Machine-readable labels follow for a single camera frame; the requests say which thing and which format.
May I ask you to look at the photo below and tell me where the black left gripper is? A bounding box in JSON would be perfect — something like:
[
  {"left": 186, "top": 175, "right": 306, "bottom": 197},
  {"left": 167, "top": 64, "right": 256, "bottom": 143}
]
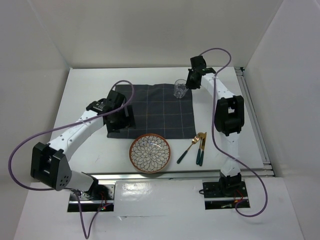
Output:
[{"left": 106, "top": 104, "right": 136, "bottom": 134}]

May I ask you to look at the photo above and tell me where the clear drinking glass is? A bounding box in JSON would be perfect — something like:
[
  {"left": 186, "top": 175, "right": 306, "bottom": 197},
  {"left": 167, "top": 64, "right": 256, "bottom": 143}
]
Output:
[{"left": 173, "top": 79, "right": 188, "bottom": 99}]

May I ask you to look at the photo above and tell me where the dark grey checked cloth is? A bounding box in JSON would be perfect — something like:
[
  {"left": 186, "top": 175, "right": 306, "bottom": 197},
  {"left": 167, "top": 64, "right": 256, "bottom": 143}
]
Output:
[{"left": 107, "top": 83, "right": 196, "bottom": 139}]

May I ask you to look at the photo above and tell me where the floral patterned plate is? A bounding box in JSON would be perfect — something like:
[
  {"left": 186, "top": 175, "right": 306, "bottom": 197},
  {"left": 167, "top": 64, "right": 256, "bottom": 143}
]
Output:
[{"left": 129, "top": 133, "right": 171, "bottom": 174}]

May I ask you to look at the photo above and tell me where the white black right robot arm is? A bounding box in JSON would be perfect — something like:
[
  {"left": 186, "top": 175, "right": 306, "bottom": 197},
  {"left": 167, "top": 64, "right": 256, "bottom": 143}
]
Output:
[{"left": 186, "top": 55, "right": 245, "bottom": 197}]

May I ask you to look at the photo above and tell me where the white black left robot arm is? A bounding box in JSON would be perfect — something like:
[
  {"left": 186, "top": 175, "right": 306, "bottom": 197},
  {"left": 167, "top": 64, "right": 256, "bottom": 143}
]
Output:
[{"left": 30, "top": 90, "right": 135, "bottom": 200}]

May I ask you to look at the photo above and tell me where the gold fork green handle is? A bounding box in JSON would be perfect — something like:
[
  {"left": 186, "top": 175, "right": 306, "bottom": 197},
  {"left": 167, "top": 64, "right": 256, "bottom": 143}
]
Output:
[{"left": 196, "top": 132, "right": 203, "bottom": 165}]

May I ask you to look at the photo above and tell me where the gold spoon green handle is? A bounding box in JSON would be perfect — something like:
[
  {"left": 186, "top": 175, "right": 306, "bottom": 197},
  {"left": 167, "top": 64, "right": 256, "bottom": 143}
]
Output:
[{"left": 176, "top": 133, "right": 201, "bottom": 164}]

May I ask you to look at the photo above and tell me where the gold knife green handle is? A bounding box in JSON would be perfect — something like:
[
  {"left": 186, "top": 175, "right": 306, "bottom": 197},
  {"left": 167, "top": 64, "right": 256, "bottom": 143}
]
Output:
[{"left": 199, "top": 132, "right": 207, "bottom": 167}]

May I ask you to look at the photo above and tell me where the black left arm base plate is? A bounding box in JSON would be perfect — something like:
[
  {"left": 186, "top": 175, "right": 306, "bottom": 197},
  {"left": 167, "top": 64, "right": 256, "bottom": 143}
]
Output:
[{"left": 78, "top": 181, "right": 116, "bottom": 213}]

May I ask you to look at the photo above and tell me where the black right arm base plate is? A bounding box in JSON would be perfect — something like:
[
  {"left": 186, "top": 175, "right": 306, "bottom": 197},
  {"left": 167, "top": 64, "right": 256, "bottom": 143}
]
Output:
[{"left": 198, "top": 181, "right": 250, "bottom": 210}]

